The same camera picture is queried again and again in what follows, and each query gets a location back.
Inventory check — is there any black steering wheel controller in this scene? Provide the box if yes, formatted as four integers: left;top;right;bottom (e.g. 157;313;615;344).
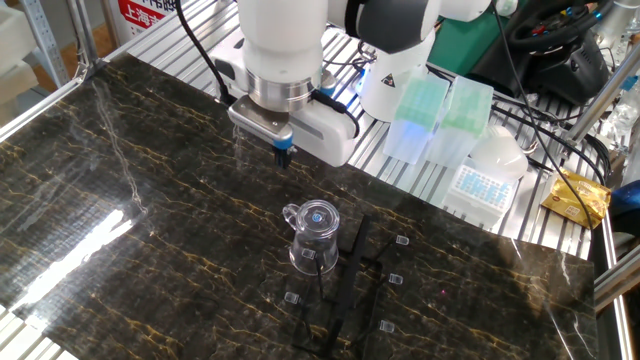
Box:
469;0;612;107

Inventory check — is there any green cutting mat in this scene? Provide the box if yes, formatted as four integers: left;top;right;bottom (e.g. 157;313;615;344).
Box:
427;14;507;77

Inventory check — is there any gold snack packet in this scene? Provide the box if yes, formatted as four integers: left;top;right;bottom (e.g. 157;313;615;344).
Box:
540;167;612;231

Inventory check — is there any aluminium frame bar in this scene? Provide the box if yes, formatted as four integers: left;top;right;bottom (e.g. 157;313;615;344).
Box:
563;44;640;147

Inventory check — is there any red and white sign box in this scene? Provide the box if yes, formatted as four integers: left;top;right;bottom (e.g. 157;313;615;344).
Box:
117;0;177;44

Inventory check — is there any clear plastic storage box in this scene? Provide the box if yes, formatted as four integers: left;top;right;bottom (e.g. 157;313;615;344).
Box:
442;163;520;229

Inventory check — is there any black wire cup rack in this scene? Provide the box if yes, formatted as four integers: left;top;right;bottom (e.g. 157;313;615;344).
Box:
283;214;411;359

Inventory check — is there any white foam box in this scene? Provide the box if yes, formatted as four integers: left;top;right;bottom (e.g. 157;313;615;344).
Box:
0;4;39;97

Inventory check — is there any clear plastic cup with handle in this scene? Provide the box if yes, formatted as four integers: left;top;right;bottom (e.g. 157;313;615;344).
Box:
282;199;341;277

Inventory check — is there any green pipette tip box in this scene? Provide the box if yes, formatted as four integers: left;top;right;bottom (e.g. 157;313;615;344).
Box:
383;74;451;166
427;75;495;169

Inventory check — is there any grey perforated shelf upright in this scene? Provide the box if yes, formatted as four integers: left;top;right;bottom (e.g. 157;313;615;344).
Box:
19;0;71;89

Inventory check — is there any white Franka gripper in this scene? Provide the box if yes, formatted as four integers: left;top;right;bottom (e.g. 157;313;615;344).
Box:
209;37;359;170

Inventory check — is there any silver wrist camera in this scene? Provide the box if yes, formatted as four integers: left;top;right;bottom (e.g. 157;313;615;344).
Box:
228;94;295;150

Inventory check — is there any white plastic dome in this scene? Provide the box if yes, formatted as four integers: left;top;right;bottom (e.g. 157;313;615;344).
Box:
469;124;530;184

